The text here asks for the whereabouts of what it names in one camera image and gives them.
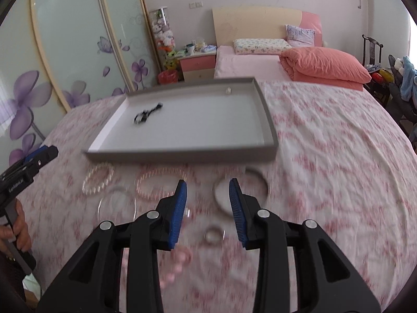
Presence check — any white pearl bracelet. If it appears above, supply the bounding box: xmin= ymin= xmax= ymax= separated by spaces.
xmin=81 ymin=163 xmax=115 ymax=197

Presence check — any thin silver bangle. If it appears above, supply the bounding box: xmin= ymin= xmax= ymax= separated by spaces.
xmin=97 ymin=186 xmax=137 ymax=225

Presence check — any pale pink bead bracelet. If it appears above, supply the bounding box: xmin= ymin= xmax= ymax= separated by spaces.
xmin=159 ymin=245 xmax=194 ymax=289

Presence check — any black bead bracelet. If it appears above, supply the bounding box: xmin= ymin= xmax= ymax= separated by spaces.
xmin=133 ymin=102 xmax=164 ymax=125

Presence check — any pink pearl bracelet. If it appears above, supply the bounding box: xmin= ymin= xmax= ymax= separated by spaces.
xmin=135 ymin=167 xmax=189 ymax=203

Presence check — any silver ring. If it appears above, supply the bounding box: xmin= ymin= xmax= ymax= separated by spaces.
xmin=203 ymin=226 xmax=226 ymax=246

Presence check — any person's left hand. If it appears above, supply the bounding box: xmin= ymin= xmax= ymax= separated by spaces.
xmin=0 ymin=199 xmax=32 ymax=258

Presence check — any pink floral tablecloth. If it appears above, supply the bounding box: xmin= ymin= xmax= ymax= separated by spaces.
xmin=20 ymin=81 xmax=416 ymax=312

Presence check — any wardrobe with flower doors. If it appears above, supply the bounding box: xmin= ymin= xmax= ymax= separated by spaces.
xmin=1 ymin=0 xmax=160 ymax=169

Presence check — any bin with red bag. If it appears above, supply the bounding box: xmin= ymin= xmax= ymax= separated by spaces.
xmin=158 ymin=69 xmax=179 ymax=85

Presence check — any dark grey chair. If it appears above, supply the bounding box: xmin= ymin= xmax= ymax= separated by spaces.
xmin=385 ymin=55 xmax=416 ymax=136

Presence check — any grey cardboard tray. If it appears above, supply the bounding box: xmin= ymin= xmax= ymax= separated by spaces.
xmin=83 ymin=78 xmax=278 ymax=164

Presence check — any pink cream nightstand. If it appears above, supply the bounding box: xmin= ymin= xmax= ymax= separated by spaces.
xmin=179 ymin=52 xmax=216 ymax=82

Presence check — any plush toy display tube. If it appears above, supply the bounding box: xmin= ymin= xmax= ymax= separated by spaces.
xmin=149 ymin=7 xmax=177 ymax=70

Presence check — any white mug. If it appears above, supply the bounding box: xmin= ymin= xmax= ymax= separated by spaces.
xmin=187 ymin=45 xmax=195 ymax=55

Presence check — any bed with pink sheet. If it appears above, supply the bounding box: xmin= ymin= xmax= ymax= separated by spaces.
xmin=213 ymin=44 xmax=366 ymax=89

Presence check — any blue plush robe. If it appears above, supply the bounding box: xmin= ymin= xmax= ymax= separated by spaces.
xmin=400 ymin=56 xmax=416 ymax=107

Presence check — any folded salmon duvet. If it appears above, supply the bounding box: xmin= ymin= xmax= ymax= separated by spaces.
xmin=279 ymin=47 xmax=371 ymax=91

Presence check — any cream and pink headboard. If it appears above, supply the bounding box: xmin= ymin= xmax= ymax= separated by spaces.
xmin=212 ymin=6 xmax=323 ymax=47

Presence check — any floral white pillow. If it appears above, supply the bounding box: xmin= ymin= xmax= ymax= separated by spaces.
xmin=233 ymin=38 xmax=292 ymax=55

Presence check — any dark wooden chair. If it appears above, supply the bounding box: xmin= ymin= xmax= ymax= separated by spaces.
xmin=362 ymin=34 xmax=384 ymax=66

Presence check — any lilac patterned pillow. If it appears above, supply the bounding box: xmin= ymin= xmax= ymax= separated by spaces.
xmin=286 ymin=25 xmax=315 ymax=47

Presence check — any white wall socket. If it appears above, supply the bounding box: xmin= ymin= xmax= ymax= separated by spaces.
xmin=189 ymin=2 xmax=203 ymax=9

